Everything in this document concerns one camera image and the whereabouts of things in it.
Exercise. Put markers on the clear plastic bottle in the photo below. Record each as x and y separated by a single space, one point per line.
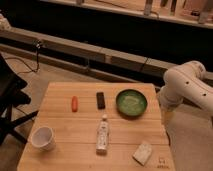
102 136

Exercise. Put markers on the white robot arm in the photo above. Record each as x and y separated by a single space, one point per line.
184 81

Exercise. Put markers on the black rectangular block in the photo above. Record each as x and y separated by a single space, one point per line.
100 100

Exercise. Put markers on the green bowl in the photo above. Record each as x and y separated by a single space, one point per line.
131 102

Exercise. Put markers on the orange carrot toy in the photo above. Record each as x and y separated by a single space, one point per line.
74 104

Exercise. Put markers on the white sponge block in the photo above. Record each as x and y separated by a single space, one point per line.
143 153

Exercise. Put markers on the white paper cup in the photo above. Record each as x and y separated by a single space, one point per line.
43 138

